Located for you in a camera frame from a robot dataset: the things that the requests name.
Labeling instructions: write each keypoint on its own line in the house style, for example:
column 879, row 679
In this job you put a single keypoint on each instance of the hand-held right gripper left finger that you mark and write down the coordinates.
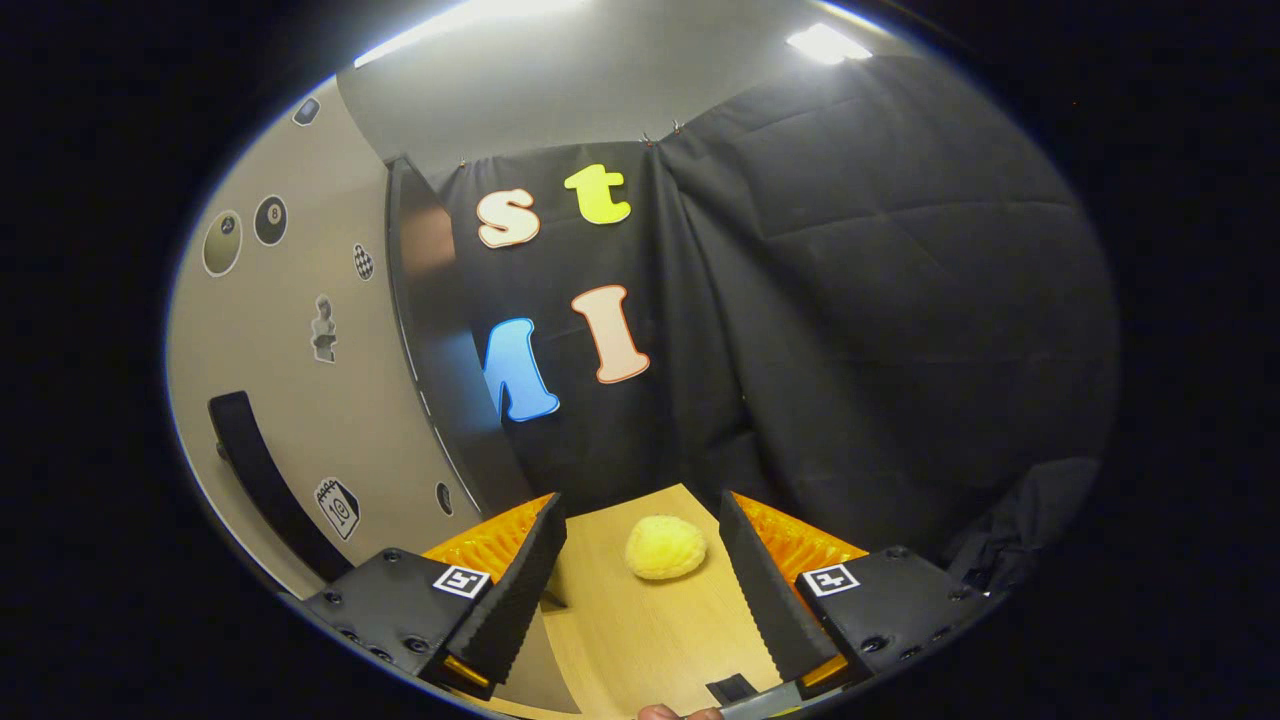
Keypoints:
column 520, row 590

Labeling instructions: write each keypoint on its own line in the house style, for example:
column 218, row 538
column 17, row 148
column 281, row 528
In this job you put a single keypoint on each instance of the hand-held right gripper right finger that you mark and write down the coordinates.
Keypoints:
column 765, row 590

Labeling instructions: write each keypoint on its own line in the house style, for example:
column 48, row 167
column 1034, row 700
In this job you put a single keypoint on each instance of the grey cabinet door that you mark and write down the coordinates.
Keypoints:
column 300, row 420

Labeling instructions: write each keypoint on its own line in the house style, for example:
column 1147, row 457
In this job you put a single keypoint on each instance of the yellow fuzzy ball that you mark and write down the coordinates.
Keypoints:
column 665, row 548

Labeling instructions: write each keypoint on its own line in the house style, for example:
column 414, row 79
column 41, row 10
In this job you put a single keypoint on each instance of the black backdrop cloth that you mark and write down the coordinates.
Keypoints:
column 900, row 300

